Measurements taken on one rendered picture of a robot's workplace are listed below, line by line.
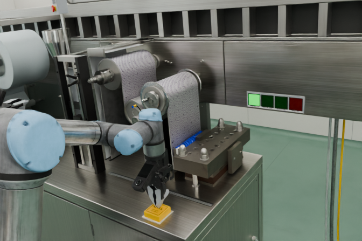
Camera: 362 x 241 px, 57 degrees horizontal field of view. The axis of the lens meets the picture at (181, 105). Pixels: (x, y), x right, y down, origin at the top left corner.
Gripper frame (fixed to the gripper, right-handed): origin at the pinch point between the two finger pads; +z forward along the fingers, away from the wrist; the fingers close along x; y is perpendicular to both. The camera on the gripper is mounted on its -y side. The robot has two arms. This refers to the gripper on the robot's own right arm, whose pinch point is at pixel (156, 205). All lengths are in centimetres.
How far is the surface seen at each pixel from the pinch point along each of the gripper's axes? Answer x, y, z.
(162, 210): -2.6, 0.2, 1.2
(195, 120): 9.6, 43.3, -15.9
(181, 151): 2.5, 21.3, -11.6
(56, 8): 69, 24, -70
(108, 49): 40, 24, -51
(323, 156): -5, 249, 94
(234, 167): -12.1, 37.7, 0.5
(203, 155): -7.2, 22.3, -11.5
